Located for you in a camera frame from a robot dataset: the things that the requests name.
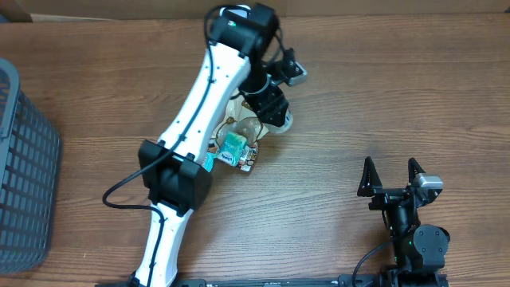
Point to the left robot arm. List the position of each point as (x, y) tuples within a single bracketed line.
[(236, 42)]

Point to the beige snack bag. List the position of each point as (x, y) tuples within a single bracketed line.
[(239, 118)]

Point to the white bottle green cap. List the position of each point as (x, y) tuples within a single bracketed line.
[(287, 123)]

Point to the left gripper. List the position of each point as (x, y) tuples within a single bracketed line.
[(271, 105)]

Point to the teal wet wipes pack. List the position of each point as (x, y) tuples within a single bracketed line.
[(208, 162)]

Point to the grey plastic mesh basket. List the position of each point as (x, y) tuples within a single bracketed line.
[(31, 151)]

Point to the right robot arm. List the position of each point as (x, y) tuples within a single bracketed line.
[(419, 250)]

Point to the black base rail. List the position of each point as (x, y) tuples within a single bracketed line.
[(364, 280)]

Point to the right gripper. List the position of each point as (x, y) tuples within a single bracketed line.
[(370, 186)]

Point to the white barcode scanner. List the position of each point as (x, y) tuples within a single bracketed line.
[(241, 10)]

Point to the green blue tissue pack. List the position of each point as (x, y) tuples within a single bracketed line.
[(233, 147)]

